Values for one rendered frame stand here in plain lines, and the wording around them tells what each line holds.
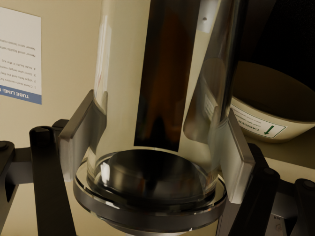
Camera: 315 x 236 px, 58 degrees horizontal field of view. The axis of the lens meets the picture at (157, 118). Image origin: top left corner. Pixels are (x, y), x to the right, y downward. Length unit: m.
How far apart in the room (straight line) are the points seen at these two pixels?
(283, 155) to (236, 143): 0.25
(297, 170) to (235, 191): 0.26
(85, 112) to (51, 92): 0.75
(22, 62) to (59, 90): 0.13
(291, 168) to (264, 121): 0.08
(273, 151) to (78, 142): 0.30
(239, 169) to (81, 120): 0.09
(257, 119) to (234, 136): 0.21
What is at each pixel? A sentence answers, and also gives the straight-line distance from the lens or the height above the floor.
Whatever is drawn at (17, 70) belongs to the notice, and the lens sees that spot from 0.94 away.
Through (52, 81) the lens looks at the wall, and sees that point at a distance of 0.90.
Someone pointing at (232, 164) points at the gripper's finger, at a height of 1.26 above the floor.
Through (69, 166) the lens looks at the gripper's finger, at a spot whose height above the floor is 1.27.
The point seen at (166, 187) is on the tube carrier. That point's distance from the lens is 0.16.
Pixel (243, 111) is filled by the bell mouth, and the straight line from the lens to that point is 0.38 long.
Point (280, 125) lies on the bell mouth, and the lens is 0.39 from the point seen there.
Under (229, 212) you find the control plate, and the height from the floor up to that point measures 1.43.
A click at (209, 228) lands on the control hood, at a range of 0.39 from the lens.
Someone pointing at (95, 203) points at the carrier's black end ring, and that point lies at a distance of 0.17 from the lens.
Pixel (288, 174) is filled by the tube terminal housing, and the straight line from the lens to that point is 0.42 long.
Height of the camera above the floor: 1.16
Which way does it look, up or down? 34 degrees up
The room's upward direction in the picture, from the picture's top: 165 degrees counter-clockwise
